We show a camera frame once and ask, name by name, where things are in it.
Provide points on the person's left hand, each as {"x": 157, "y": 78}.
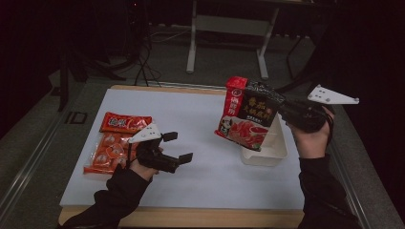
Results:
{"x": 143, "y": 171}

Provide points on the white plastic bin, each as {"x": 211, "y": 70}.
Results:
{"x": 270, "y": 152}

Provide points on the grey metal desk frame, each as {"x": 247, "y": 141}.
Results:
{"x": 229, "y": 25}

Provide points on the black rectangular bracket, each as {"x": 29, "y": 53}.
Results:
{"x": 76, "y": 117}

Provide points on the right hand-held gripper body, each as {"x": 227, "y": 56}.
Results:
{"x": 305, "y": 116}

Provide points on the person's right hand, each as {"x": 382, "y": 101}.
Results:
{"x": 312, "y": 143}

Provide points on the red and black hotpot packet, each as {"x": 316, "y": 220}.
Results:
{"x": 251, "y": 117}

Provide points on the black tripod stand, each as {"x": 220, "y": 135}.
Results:
{"x": 302, "y": 63}

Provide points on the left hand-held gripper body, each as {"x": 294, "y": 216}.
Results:
{"x": 153, "y": 156}

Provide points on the white table mat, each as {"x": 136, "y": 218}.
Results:
{"x": 197, "y": 152}

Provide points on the black metal stand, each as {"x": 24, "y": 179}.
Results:
{"x": 79, "y": 70}

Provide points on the aluminium rail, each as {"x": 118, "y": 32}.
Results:
{"x": 31, "y": 165}
{"x": 350, "y": 191}

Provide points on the orange snack packet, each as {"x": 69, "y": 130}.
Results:
{"x": 111, "y": 149}

